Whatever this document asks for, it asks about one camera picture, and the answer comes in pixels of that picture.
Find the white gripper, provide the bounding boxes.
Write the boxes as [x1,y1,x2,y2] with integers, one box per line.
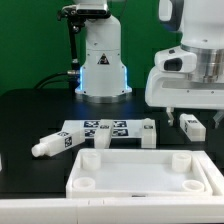
[144,45,224,129]

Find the white desk tabletop tray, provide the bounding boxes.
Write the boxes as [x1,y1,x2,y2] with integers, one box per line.
[66,148,213,198]

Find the white marker sheet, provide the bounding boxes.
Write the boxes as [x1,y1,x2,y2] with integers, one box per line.
[62,120,142,139]

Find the white L-shaped fence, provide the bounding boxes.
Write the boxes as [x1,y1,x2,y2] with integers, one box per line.
[0,151,224,224]

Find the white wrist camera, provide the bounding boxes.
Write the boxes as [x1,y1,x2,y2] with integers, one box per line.
[154,46,197,73]

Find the black cables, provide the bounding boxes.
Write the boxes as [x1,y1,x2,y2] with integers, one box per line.
[34,71,81,90]

